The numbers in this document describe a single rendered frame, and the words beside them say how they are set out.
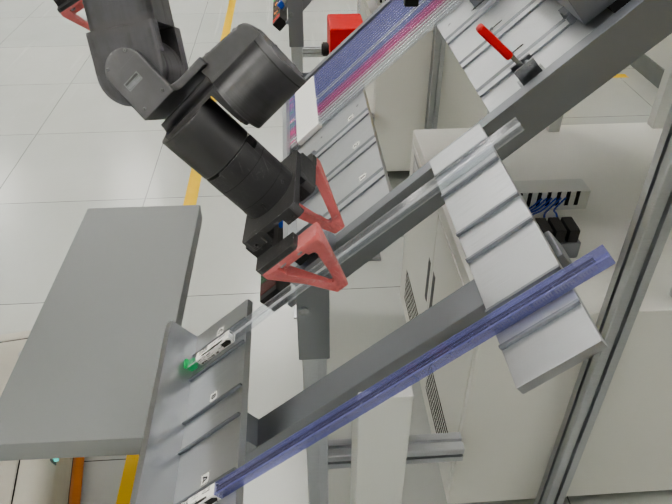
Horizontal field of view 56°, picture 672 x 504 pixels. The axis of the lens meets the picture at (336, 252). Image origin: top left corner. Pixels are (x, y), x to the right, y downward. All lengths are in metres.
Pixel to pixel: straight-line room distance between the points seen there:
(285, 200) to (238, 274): 1.59
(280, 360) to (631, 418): 0.93
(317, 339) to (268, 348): 0.89
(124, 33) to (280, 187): 0.18
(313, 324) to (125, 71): 0.54
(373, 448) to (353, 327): 1.19
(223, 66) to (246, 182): 0.10
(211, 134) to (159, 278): 0.69
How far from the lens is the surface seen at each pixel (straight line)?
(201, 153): 0.55
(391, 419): 0.72
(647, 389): 1.35
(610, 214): 1.41
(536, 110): 0.88
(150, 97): 0.55
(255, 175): 0.56
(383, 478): 0.81
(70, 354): 1.11
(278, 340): 1.90
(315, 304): 0.95
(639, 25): 0.89
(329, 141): 1.21
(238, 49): 0.55
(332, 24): 1.88
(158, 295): 1.17
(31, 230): 2.58
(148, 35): 0.56
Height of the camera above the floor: 1.34
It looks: 37 degrees down
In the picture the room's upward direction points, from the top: straight up
